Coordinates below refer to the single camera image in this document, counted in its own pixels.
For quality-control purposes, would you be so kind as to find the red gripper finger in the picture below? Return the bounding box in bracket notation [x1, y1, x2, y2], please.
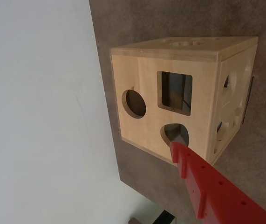
[169, 141, 266, 224]

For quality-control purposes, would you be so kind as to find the wooden shape sorter box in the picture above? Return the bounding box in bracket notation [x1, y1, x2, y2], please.
[110, 36, 259, 165]

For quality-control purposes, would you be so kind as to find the black post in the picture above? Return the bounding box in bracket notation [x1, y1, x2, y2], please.
[153, 209, 176, 224]

